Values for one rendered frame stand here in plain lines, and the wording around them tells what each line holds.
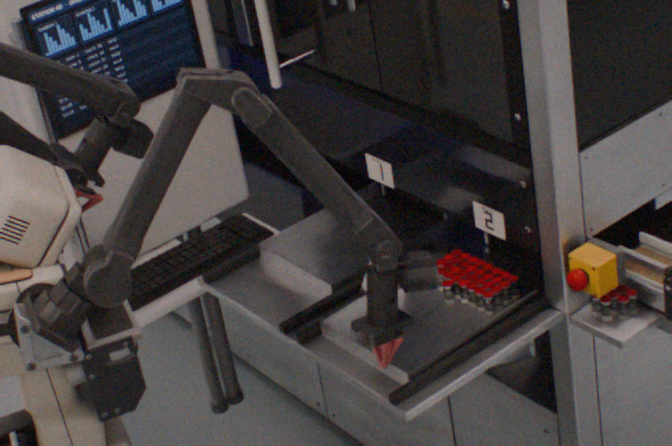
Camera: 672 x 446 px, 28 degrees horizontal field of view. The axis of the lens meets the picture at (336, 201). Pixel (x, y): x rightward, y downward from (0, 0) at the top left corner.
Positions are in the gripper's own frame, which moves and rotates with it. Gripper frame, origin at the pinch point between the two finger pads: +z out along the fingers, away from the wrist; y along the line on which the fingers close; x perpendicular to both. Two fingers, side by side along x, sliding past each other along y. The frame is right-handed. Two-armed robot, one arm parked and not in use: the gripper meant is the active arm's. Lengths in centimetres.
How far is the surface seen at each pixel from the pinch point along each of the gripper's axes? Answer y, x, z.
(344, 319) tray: 5.6, 19.7, 1.4
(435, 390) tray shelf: 4.2, -10.0, 2.6
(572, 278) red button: 30.6, -17.1, -14.6
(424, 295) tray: 22.0, 14.8, -0.5
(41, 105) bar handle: -26, 82, -34
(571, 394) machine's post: 39.2, -10.3, 17.0
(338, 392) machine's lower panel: 44, 77, 62
